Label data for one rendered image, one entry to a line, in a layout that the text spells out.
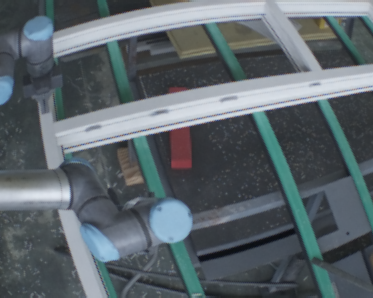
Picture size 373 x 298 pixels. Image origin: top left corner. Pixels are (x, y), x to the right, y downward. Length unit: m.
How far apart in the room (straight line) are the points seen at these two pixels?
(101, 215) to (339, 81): 1.00
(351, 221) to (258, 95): 0.50
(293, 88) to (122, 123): 0.50
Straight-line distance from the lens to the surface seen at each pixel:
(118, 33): 2.03
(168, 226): 1.21
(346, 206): 1.70
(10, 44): 1.50
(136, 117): 1.72
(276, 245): 1.93
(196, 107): 1.76
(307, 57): 1.94
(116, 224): 1.19
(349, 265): 1.80
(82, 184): 1.24
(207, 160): 2.05
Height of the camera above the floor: 2.22
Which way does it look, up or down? 51 degrees down
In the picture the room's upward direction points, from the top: 4 degrees clockwise
